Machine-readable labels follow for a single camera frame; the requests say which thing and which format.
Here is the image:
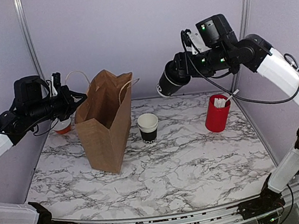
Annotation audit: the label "left aluminium frame post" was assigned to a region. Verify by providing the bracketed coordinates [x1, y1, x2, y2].
[12, 0, 46, 80]

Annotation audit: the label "sugar packets in container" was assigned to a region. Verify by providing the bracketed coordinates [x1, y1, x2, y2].
[214, 98, 227, 108]

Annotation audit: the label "brown paper bag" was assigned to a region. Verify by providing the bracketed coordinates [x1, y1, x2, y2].
[74, 69, 134, 174]

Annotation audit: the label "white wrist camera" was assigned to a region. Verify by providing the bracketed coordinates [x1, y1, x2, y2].
[47, 72, 61, 97]
[184, 29, 210, 55]

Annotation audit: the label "black paper coffee cup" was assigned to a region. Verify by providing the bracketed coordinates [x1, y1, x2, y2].
[156, 70, 191, 98]

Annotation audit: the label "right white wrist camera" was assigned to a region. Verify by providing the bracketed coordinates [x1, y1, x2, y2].
[184, 29, 210, 55]

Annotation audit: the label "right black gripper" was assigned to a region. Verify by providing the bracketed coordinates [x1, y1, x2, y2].
[167, 44, 235, 82]

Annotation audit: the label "stack of paper cups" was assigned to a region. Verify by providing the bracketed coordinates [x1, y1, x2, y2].
[137, 113, 159, 144]

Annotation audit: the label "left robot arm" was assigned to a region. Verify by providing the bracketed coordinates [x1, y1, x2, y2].
[0, 73, 87, 224]

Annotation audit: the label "orange white bowl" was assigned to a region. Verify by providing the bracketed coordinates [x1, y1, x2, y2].
[53, 118, 72, 135]

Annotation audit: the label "red cylindrical container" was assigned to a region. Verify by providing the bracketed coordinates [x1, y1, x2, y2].
[205, 94, 231, 133]

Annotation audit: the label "right aluminium frame post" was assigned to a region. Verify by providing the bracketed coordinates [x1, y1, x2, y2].
[222, 0, 267, 91]

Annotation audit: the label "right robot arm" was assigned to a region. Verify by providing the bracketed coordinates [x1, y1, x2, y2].
[177, 14, 299, 219]

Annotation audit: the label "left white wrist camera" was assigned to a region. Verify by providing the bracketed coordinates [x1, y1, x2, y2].
[47, 72, 61, 97]

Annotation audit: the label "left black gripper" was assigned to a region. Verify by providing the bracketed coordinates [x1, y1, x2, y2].
[24, 82, 89, 125]

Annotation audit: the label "aluminium frame post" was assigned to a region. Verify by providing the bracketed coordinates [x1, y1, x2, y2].
[222, 0, 267, 91]
[12, 0, 46, 80]

